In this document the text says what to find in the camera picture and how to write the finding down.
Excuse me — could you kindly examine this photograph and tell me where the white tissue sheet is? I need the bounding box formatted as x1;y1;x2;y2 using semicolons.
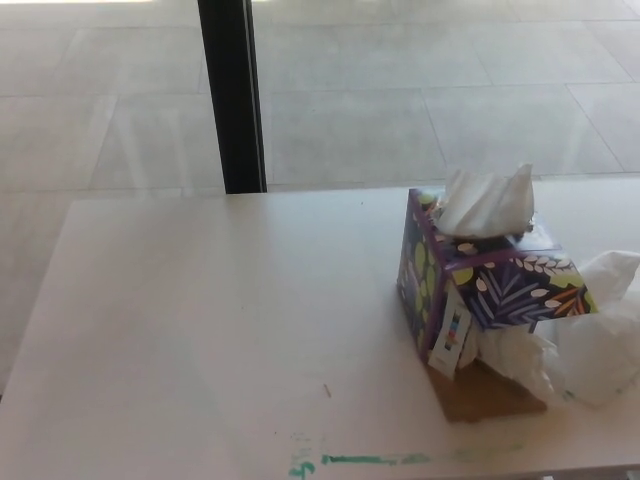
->
435;163;536;239
554;250;640;407

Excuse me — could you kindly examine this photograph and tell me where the purple floral tissue box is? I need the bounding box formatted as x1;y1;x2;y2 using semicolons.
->
395;187;599;425

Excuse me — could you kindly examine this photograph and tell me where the crumpled white tissue bunch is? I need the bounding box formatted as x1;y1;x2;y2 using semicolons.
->
464;327;569;401

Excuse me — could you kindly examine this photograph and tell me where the black window frame post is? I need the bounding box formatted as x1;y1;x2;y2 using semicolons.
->
198;0;268;195

